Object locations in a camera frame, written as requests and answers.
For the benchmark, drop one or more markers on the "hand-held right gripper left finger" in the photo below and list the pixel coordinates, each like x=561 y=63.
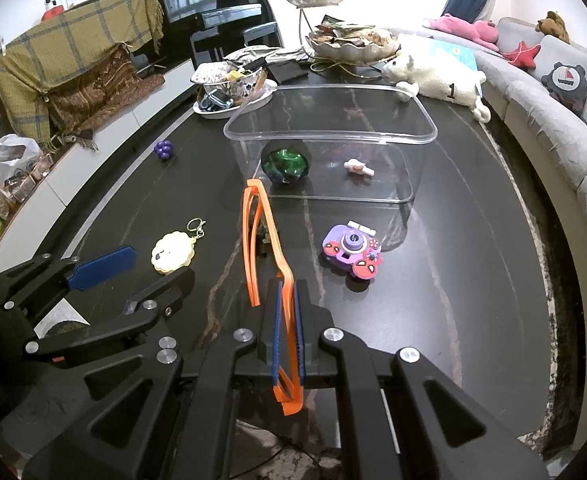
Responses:
x=273 y=330

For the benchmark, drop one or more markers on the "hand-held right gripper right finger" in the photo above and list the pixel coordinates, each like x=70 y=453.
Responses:
x=299 y=330

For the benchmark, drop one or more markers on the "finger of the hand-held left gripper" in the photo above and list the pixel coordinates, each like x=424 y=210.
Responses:
x=103 y=264
x=148 y=305

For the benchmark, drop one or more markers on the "orange glasses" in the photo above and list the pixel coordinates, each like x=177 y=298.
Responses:
x=251 y=240

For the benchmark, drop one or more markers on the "purple toy camera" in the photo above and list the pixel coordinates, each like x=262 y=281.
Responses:
x=348 y=247

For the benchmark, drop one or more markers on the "purple grape toy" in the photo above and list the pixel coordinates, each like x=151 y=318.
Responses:
x=164 y=149

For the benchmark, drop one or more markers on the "green ball with black band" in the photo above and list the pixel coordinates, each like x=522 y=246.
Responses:
x=286 y=165

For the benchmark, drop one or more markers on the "small pink rabbit figurine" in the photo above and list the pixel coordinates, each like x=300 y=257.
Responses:
x=356 y=166

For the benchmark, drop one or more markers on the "clear plastic container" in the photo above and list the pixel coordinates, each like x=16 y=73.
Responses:
x=398 y=170

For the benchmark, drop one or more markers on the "black marble desktop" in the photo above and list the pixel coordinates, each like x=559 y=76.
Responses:
x=473 y=260

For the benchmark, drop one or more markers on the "white low cabinet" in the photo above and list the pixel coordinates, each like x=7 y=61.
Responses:
x=98 y=160

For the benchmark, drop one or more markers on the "white plastic bag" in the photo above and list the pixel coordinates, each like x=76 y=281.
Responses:
x=13 y=152

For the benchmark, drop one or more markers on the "brown patterned cloth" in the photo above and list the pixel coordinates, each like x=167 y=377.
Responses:
x=98 y=90

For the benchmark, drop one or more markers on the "white oval tray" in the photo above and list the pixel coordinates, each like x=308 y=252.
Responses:
x=253 y=106

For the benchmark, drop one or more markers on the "patterned fabric pouch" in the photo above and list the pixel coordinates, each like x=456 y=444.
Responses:
x=211 y=72

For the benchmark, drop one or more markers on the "yellow plaid blanket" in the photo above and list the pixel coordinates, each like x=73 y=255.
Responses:
x=73 y=35

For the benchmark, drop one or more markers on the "black wallet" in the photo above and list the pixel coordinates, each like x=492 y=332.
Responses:
x=286 y=72

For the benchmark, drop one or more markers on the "crumpled grey bag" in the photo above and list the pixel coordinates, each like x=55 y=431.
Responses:
x=258 y=54

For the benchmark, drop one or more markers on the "white and red toy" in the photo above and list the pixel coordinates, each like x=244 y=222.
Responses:
x=52 y=7

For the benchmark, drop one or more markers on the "black piano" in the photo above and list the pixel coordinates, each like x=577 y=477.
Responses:
x=183 y=0

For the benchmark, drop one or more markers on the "black piano bench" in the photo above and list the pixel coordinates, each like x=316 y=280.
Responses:
x=258 y=31

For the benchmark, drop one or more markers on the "white plush sheep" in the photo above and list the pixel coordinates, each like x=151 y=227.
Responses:
x=438 y=82

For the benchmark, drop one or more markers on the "pile of snack packets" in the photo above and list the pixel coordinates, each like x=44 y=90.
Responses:
x=353 y=35

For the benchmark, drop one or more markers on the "pink plush toy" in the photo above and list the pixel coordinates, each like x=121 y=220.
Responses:
x=468 y=27

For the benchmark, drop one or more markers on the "red starfish plush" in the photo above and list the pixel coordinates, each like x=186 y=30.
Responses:
x=523 y=55

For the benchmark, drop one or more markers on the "navy sailboat cushion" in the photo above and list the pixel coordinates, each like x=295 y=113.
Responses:
x=566 y=85

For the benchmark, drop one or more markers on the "brown plush toy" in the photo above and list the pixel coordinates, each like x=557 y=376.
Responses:
x=553 y=25

